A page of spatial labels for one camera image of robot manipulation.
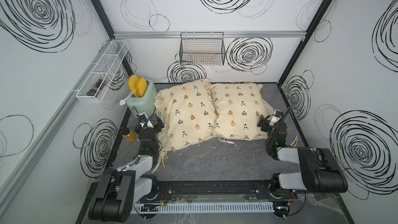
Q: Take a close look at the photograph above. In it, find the cream bear-print pillow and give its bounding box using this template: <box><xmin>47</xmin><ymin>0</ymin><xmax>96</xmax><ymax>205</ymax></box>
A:
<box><xmin>208</xmin><ymin>83</ymin><xmax>274</xmax><ymax>141</ymax></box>
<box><xmin>152</xmin><ymin>79</ymin><xmax>218</xmax><ymax>172</ymax></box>

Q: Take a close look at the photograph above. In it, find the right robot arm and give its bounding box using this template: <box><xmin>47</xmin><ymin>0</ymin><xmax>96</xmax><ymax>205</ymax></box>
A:
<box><xmin>258</xmin><ymin>108</ymin><xmax>348</xmax><ymax>194</ymax></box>

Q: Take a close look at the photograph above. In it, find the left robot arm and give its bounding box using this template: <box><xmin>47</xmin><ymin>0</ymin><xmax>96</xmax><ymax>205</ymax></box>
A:
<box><xmin>88</xmin><ymin>120</ymin><xmax>164</xmax><ymax>223</ymax></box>

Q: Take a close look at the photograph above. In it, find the yellow juice bottle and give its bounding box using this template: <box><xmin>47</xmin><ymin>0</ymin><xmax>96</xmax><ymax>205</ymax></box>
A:
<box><xmin>122</xmin><ymin>128</ymin><xmax>136</xmax><ymax>143</ymax></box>

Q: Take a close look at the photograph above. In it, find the mint green toaster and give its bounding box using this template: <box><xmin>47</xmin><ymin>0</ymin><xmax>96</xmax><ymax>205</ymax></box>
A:
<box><xmin>126</xmin><ymin>77</ymin><xmax>157</xmax><ymax>118</ymax></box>

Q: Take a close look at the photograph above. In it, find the right yellow toast slice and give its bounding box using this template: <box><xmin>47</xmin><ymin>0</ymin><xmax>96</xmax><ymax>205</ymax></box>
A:
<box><xmin>136</xmin><ymin>77</ymin><xmax>148</xmax><ymax>97</ymax></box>

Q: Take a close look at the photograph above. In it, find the yellow toast slice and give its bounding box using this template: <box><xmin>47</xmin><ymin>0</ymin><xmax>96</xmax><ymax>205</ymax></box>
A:
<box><xmin>127</xmin><ymin>75</ymin><xmax>138</xmax><ymax>96</ymax></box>
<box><xmin>136</xmin><ymin>77</ymin><xmax>148</xmax><ymax>97</ymax></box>

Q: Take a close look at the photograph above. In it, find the left yellow toast slice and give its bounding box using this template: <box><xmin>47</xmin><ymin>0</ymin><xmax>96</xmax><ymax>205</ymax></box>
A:
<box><xmin>127</xmin><ymin>75</ymin><xmax>138</xmax><ymax>96</ymax></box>

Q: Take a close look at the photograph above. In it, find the dark bottle in shelf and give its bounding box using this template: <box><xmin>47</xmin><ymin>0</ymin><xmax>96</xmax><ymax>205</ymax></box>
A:
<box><xmin>86</xmin><ymin>78</ymin><xmax>107</xmax><ymax>96</ymax></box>

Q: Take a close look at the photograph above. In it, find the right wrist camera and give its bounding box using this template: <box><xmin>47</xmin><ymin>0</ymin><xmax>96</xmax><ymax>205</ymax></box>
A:
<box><xmin>268</xmin><ymin>110</ymin><xmax>284</xmax><ymax>126</ymax></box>

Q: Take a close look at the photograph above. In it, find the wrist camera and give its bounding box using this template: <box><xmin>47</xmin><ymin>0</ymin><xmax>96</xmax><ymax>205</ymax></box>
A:
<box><xmin>268</xmin><ymin>110</ymin><xmax>284</xmax><ymax>126</ymax></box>
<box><xmin>138</xmin><ymin>113</ymin><xmax>149</xmax><ymax>129</ymax></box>

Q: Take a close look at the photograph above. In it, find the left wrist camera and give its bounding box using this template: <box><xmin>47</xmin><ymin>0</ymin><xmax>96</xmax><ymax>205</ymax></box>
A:
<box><xmin>138</xmin><ymin>113</ymin><xmax>149</xmax><ymax>129</ymax></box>

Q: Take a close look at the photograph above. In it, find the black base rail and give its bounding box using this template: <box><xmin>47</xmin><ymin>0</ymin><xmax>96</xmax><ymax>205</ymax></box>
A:
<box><xmin>146</xmin><ymin>180</ymin><xmax>338</xmax><ymax>201</ymax></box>

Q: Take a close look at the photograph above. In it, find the white slotted cable duct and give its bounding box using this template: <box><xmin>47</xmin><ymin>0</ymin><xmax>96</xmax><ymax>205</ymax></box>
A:
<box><xmin>132</xmin><ymin>202</ymin><xmax>275</xmax><ymax>214</ymax></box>

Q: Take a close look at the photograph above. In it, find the white wire wall shelf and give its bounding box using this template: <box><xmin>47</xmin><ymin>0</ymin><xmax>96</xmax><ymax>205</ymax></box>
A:
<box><xmin>76</xmin><ymin>40</ymin><xmax>129</xmax><ymax>103</ymax></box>

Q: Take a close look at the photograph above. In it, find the black wire wall basket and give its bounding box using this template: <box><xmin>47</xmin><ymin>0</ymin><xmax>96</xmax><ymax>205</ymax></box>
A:
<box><xmin>179</xmin><ymin>32</ymin><xmax>226</xmax><ymax>66</ymax></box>

